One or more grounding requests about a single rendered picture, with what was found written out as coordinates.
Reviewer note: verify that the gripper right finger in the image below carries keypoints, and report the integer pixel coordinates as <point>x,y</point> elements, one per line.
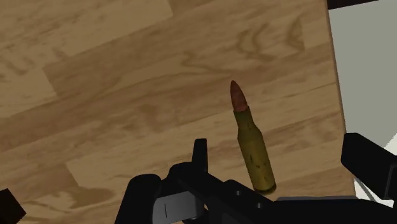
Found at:
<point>366,161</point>

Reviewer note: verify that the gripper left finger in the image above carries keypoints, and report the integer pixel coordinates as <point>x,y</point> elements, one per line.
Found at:
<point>141,195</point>

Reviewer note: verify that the brass rifle cartridge, copper tip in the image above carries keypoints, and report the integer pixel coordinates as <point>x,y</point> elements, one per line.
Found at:
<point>254,149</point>

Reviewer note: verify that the black block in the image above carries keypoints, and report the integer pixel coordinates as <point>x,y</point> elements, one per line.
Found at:
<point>9,209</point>

